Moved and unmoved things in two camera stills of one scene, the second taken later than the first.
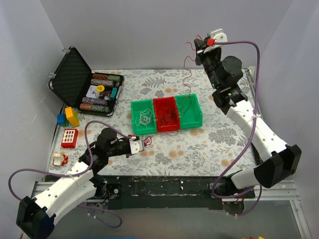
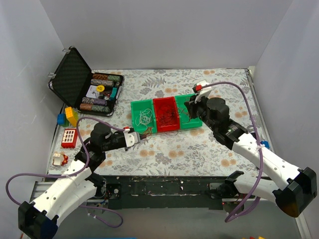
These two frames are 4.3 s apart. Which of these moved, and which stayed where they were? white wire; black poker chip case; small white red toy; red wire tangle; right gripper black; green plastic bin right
Moved: right gripper black; red wire tangle
Stayed: white wire; green plastic bin right; small white red toy; black poker chip case
